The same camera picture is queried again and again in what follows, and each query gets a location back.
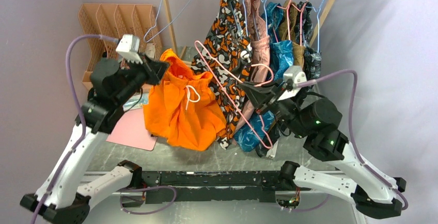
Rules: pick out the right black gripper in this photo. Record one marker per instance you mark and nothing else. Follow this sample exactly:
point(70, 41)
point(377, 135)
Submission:
point(261, 95)

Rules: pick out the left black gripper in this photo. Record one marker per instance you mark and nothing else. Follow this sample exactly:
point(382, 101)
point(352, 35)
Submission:
point(155, 70)

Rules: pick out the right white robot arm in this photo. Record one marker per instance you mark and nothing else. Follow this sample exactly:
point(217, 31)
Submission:
point(372, 192)

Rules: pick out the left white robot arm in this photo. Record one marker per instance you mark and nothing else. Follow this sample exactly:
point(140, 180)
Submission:
point(62, 199)

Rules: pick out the blue patterned shorts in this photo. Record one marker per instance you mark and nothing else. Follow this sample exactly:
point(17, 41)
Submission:
point(270, 50)

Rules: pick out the pink shorts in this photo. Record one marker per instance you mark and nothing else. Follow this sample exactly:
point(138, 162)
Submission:
point(259, 41)

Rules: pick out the orange camouflage shorts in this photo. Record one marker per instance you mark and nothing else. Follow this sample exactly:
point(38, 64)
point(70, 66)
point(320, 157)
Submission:
point(229, 42)

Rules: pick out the brown shorts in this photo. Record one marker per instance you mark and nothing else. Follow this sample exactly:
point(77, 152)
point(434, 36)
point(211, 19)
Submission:
point(287, 32)

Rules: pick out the blue packaged item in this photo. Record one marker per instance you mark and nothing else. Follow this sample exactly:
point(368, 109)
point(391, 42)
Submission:
point(136, 102)

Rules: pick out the pink clipboard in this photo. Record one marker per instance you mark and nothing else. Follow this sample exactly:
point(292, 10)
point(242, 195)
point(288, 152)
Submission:
point(130, 131)

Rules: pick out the peach file organizer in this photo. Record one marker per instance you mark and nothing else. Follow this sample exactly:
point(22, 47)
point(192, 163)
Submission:
point(115, 20)

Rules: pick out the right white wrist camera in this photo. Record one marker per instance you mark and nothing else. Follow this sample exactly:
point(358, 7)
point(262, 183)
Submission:
point(291, 77)

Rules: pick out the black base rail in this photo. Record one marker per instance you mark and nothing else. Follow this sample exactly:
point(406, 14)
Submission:
point(185, 186)

